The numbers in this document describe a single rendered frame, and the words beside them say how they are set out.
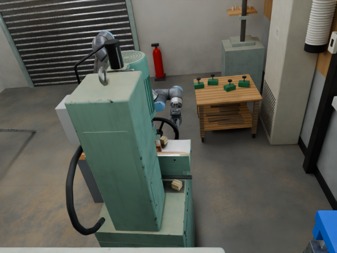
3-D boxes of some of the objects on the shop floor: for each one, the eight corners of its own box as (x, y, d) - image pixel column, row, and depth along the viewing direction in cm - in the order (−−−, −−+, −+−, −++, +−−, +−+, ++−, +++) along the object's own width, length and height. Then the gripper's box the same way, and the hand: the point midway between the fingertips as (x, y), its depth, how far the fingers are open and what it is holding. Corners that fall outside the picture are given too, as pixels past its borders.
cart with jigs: (246, 112, 333) (249, 65, 296) (258, 139, 287) (263, 88, 250) (195, 116, 338) (192, 70, 301) (198, 144, 292) (195, 94, 255)
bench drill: (252, 81, 397) (263, -40, 305) (262, 102, 347) (277, -36, 255) (220, 84, 402) (221, -35, 310) (225, 104, 352) (227, -30, 260)
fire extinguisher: (166, 76, 449) (161, 41, 414) (165, 80, 433) (160, 45, 398) (156, 76, 451) (150, 42, 416) (154, 81, 435) (149, 46, 400)
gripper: (169, 101, 191) (167, 125, 179) (181, 101, 190) (180, 125, 178) (170, 108, 198) (169, 132, 187) (182, 108, 197) (181, 132, 185)
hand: (175, 129), depth 185 cm, fingers closed
